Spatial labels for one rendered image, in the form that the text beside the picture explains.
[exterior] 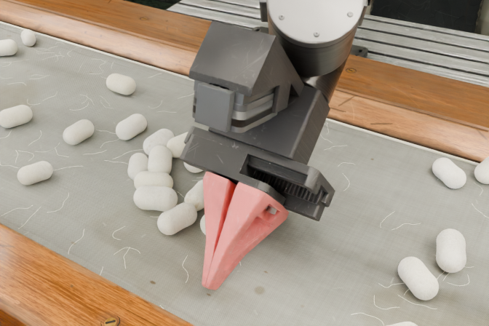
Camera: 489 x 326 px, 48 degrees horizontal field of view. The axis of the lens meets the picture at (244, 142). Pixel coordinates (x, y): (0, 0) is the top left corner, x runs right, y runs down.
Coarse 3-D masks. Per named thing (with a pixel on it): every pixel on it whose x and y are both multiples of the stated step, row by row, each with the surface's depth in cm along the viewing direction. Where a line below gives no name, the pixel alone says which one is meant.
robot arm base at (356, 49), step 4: (256, 28) 94; (260, 28) 94; (264, 28) 94; (268, 28) 94; (264, 32) 93; (268, 32) 93; (352, 44) 89; (352, 48) 87; (356, 48) 87; (360, 48) 87; (364, 48) 87; (352, 52) 86; (356, 52) 86; (360, 52) 86; (364, 52) 86; (360, 56) 85; (364, 56) 86
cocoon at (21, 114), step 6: (12, 108) 57; (18, 108) 57; (24, 108) 57; (30, 108) 58; (0, 114) 56; (6, 114) 56; (12, 114) 56; (18, 114) 56; (24, 114) 57; (30, 114) 57; (0, 120) 56; (6, 120) 56; (12, 120) 56; (18, 120) 57; (24, 120) 57; (30, 120) 58; (6, 126) 56; (12, 126) 57
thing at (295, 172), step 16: (192, 128) 39; (224, 144) 38; (240, 144) 37; (256, 160) 37; (272, 160) 36; (288, 160) 36; (256, 176) 39; (288, 176) 36; (304, 176) 36; (320, 176) 36
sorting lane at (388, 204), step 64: (0, 64) 69; (64, 64) 69; (128, 64) 69; (0, 128) 57; (64, 128) 57; (0, 192) 49; (64, 192) 49; (128, 192) 49; (384, 192) 49; (448, 192) 49; (64, 256) 42; (128, 256) 42; (192, 256) 42; (256, 256) 42; (320, 256) 42; (384, 256) 42; (192, 320) 37; (256, 320) 37; (320, 320) 37; (384, 320) 37; (448, 320) 37
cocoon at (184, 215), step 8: (176, 208) 44; (184, 208) 44; (192, 208) 44; (160, 216) 44; (168, 216) 43; (176, 216) 43; (184, 216) 44; (192, 216) 44; (160, 224) 43; (168, 224) 43; (176, 224) 43; (184, 224) 44; (168, 232) 43; (176, 232) 44
